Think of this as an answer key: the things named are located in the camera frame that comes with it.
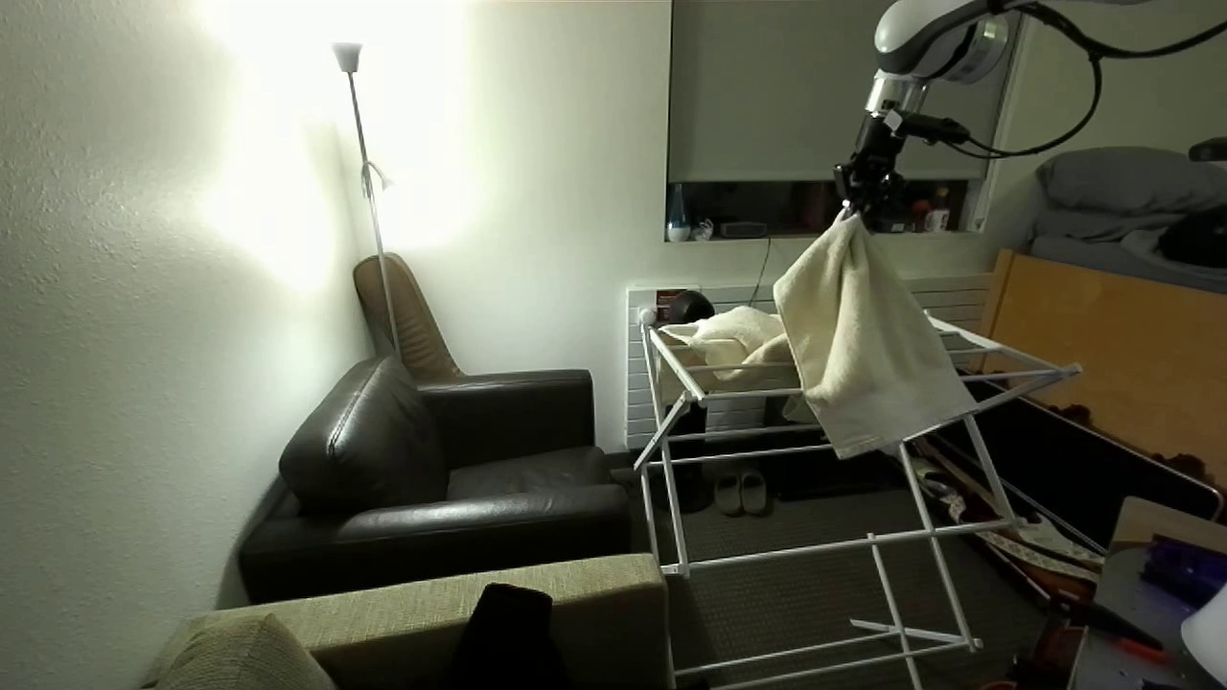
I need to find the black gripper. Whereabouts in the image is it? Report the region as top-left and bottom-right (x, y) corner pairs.
(836, 113), (917, 234)

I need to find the white terry towel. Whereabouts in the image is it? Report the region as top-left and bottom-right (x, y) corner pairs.
(662, 207), (980, 465)

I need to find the olive green fabric couch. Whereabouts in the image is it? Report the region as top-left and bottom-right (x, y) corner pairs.
(137, 547), (672, 690)

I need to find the black rounded object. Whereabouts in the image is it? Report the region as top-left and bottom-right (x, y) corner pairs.
(650, 289), (717, 326)

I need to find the grey bed mattress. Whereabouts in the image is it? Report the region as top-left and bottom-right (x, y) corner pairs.
(1029, 207), (1227, 298)

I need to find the grey pillow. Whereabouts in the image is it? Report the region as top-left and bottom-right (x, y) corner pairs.
(1035, 147), (1227, 220)

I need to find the white metal drying rack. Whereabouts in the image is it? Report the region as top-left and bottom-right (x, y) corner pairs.
(629, 308), (1084, 690)

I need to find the grey shoe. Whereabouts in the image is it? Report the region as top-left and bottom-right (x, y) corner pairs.
(741, 465), (777, 520)
(710, 465), (749, 520)

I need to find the orange wooden bed board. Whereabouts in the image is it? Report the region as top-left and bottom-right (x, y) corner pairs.
(980, 251), (1227, 489)

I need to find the black item on bed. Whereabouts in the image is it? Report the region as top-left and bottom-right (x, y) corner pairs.
(1155, 207), (1227, 274)

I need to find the black flat panel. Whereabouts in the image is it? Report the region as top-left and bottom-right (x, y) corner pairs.
(934, 404), (1227, 553)

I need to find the white papers pile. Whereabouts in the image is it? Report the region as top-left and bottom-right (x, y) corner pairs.
(917, 458), (1117, 619)

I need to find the brown cardboard box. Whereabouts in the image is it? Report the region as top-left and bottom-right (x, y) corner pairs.
(1066, 495), (1227, 690)

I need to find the blue purple item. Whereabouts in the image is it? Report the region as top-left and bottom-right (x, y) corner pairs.
(1140, 533), (1227, 608)

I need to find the white floor lamp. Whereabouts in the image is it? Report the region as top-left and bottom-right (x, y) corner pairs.
(335, 37), (407, 367)

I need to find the black leather armchair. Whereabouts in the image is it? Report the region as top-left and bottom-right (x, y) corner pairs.
(235, 353), (645, 604)

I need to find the white rounded object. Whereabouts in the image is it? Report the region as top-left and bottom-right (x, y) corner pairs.
(1177, 581), (1227, 690)

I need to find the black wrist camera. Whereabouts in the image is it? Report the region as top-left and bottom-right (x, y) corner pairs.
(898, 113), (979, 150)

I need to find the thin black hanging cord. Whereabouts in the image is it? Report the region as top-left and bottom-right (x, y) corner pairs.
(742, 238), (777, 317)

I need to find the wall-mounted dark screen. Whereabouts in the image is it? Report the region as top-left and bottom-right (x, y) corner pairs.
(666, 0), (1011, 188)

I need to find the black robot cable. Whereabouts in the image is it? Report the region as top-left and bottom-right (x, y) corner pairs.
(951, 0), (1227, 164)

